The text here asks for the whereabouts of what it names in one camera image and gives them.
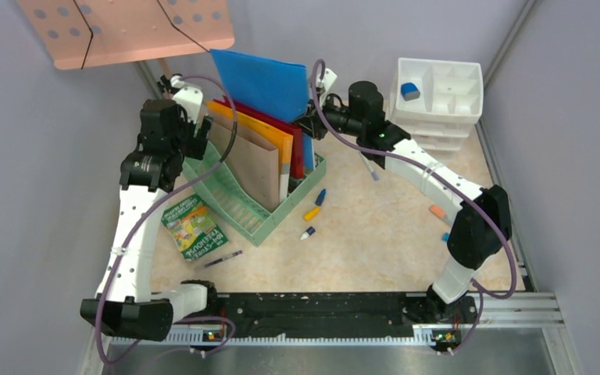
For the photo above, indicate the orange file folder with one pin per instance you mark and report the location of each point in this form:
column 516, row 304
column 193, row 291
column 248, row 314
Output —
column 220, row 133

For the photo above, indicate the beige pressure file folder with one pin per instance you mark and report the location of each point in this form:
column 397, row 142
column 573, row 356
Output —
column 254, row 162

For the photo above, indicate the pink perforated lamp panel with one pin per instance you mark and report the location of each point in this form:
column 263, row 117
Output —
column 89, row 33

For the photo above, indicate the clear plastic drawer unit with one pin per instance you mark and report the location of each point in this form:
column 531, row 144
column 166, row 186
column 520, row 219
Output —
column 451, row 103

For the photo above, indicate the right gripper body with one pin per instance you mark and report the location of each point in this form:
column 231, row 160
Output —
column 337, row 118

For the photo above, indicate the lavender capped marker pen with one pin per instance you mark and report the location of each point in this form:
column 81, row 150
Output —
column 370, row 168

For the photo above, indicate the blue eraser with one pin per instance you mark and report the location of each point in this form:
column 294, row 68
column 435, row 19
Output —
column 409, row 91

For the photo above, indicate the dark pen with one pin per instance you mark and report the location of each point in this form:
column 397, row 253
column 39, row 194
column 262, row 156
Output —
column 223, row 259

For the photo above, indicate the blue plastic folder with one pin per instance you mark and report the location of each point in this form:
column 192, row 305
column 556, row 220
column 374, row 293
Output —
column 269, row 90

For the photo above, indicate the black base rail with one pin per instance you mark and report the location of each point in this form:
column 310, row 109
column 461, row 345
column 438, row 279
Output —
column 358, row 318

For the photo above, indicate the orange capped highlighter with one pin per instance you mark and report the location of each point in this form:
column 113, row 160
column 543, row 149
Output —
column 441, row 214

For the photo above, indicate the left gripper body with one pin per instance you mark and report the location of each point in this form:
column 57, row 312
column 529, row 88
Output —
column 193, row 146

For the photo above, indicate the pink lamp stand pole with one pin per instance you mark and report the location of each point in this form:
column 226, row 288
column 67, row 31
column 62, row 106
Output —
column 165, row 67

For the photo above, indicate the yellow dropper bottle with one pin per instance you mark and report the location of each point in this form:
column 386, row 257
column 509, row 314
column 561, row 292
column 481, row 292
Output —
column 311, row 214

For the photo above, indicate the green file rack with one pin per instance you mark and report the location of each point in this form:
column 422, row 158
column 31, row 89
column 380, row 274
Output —
column 224, row 195

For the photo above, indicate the green children's book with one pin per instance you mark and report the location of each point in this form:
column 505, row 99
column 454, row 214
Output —
column 192, row 228

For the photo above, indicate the red translucent file folder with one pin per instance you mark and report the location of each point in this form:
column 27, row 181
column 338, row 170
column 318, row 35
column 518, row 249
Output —
column 285, row 137

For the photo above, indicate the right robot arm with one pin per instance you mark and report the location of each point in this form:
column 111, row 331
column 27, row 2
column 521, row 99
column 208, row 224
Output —
column 480, row 217

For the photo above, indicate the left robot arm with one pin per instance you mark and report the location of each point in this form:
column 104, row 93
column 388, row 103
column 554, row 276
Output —
column 124, row 306

